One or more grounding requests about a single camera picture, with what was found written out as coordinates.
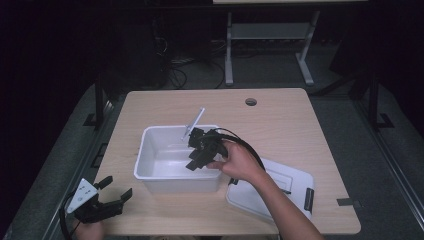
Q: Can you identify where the bundle of black floor cables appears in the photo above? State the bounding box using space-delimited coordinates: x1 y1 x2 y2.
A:
156 38 228 90

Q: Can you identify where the metal floor rail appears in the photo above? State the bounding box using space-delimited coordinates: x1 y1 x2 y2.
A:
353 98 424 223
41 99 118 240

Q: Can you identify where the black metal stand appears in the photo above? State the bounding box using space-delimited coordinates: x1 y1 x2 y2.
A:
364 71 395 130
83 73 115 130

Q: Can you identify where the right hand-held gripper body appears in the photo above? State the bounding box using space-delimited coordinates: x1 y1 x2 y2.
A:
180 106 231 162

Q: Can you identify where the grey metal desk frame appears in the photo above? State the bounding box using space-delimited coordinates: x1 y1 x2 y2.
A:
224 10 322 87

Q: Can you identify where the white tub lid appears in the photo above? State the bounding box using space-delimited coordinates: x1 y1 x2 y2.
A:
225 157 316 223

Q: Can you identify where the grey tape strip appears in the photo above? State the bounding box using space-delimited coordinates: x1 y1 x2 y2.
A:
336 197 363 208

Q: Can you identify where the white plastic storage box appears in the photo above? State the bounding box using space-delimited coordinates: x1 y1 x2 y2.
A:
133 124 225 194

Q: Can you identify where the person's right hand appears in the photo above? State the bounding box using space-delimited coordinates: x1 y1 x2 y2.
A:
206 139 268 185

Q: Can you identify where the left hand-held gripper black cable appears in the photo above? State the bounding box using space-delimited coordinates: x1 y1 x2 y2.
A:
58 190 82 240

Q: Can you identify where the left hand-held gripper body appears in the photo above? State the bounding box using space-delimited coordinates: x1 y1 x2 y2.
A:
66 177 125 225

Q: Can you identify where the person's left hand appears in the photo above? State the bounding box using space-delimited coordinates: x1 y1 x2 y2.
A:
74 221 105 240

